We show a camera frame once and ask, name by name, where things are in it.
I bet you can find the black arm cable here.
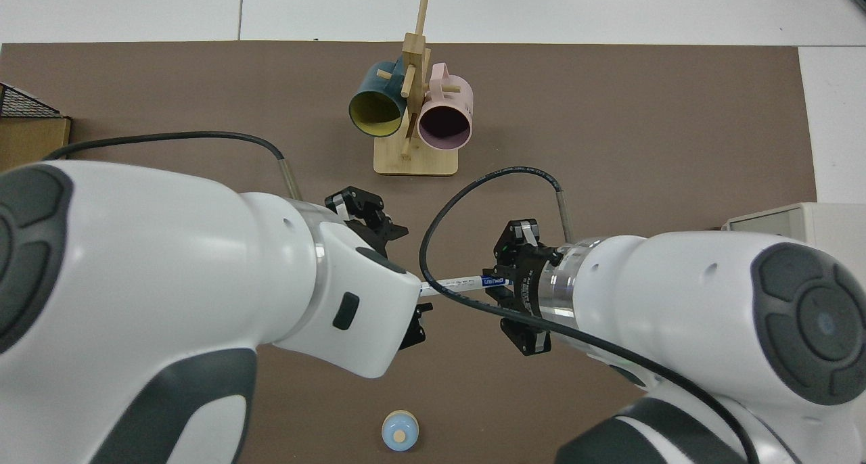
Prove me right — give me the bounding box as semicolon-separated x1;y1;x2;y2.
42;131;304;202
418;166;762;464

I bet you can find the brown table cloth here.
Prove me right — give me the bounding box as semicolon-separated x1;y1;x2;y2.
0;41;819;464

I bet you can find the white marker with blue cap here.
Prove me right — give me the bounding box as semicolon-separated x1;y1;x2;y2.
419;275;513;298

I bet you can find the dark blue mug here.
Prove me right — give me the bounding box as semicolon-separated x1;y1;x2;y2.
348;60;409;138

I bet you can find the pink mug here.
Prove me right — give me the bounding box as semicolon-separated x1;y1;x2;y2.
416;63;474;152

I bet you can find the wooden cup stand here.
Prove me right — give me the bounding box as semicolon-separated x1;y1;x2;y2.
373;0;459;177

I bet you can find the wire basket with wooden floor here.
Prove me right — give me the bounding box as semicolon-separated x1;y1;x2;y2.
0;82;72;174

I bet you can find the pale toaster oven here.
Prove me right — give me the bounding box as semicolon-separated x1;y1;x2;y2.
721;202;866;250

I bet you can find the small blue round bell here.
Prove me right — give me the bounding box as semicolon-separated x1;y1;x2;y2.
382;410;420;453

